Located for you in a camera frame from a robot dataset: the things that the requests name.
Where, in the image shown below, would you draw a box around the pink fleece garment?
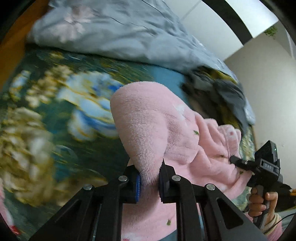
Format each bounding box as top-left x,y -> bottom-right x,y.
110,82 -> 251,240

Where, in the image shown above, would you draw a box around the person's right hand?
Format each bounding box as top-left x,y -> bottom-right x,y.
248,187 -> 278,225

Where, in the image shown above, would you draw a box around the dark grey yellow garment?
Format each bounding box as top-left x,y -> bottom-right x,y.
182,66 -> 249,135

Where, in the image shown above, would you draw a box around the teal floral bed blanket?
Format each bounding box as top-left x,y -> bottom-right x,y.
0,49 -> 256,241

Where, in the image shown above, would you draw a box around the grey floral quilt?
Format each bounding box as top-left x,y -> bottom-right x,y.
28,0 -> 256,126

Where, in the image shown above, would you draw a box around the orange wooden headboard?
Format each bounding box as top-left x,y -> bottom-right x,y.
1,0 -> 49,86

